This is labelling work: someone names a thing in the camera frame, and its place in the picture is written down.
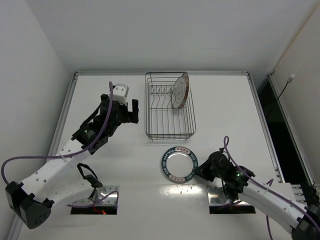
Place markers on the black cable white plug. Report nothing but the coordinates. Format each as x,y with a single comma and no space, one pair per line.
289,80

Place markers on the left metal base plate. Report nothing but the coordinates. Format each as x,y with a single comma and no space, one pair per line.
106,196

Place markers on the orange sunburst white plate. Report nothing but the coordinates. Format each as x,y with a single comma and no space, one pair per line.
180,91

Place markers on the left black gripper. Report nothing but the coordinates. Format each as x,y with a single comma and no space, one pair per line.
127,114

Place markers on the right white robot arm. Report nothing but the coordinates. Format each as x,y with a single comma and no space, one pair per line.
302,222

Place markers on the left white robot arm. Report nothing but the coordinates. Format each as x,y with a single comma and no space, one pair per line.
30,199

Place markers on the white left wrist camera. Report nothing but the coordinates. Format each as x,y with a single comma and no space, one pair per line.
120,93

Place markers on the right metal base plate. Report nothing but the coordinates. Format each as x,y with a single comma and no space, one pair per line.
217,198

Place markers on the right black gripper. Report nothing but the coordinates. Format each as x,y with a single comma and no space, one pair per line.
205,171

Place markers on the metal base plate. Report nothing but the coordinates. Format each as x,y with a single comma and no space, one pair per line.
106,196
217,198

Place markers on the black wire dish rack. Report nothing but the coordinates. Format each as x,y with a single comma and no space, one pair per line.
162,122

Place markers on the green rimmed glass plate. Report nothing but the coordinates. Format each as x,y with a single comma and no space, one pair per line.
178,164

